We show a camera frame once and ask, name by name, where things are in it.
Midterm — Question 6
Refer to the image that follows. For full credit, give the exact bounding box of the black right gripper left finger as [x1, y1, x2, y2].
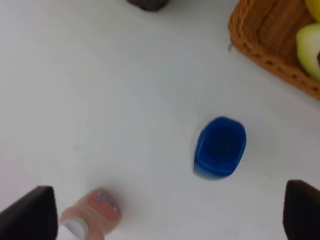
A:
[0, 186, 59, 240]

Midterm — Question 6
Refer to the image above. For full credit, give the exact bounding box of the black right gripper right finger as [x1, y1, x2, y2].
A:
[282, 179, 320, 240]

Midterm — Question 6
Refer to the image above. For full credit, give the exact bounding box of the pink soap bottle white cap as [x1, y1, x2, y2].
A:
[59, 188, 122, 240]

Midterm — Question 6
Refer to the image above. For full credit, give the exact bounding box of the white shampoo bottle blue cap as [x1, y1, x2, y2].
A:
[193, 116, 247, 180]

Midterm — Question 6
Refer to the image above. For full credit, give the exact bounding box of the halved avocado with pit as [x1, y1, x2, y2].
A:
[296, 23, 320, 81]

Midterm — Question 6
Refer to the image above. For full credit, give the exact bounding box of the yellow lemon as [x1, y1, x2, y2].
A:
[304, 0, 320, 23]

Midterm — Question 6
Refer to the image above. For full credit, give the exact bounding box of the orange wicker basket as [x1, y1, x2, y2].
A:
[228, 0, 320, 99]

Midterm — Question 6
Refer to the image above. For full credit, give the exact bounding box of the dark brown wicker basket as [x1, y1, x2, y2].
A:
[127, 0, 170, 12]

